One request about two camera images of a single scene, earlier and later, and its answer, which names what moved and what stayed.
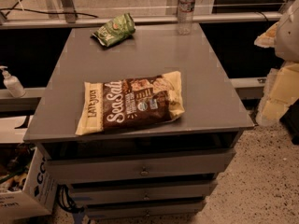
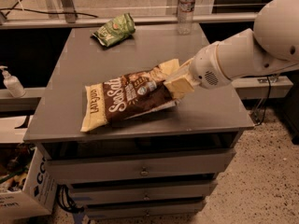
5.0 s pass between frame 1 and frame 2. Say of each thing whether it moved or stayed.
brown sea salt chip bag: moved
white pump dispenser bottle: stayed
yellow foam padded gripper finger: moved
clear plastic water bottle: stayed
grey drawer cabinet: stayed
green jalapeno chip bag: stayed
